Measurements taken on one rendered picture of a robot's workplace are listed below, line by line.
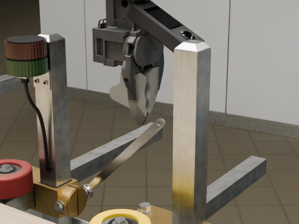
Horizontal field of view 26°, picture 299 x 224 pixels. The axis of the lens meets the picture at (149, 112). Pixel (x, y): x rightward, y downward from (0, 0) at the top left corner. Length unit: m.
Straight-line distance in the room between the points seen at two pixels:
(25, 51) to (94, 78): 3.37
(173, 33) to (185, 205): 0.24
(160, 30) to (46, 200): 0.33
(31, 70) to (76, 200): 0.23
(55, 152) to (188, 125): 0.26
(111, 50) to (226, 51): 2.83
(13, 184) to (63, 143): 0.10
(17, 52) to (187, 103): 0.25
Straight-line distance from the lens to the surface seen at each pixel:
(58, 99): 0.99
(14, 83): 1.33
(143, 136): 1.01
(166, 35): 0.92
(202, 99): 0.84
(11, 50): 0.93
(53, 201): 1.04
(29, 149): 3.59
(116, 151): 1.21
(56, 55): 0.97
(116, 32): 0.95
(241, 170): 1.13
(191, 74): 0.82
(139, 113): 0.98
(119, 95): 0.99
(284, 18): 3.63
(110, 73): 4.21
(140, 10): 0.94
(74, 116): 4.07
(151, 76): 0.99
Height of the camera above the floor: 1.30
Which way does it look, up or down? 18 degrees down
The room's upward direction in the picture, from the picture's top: straight up
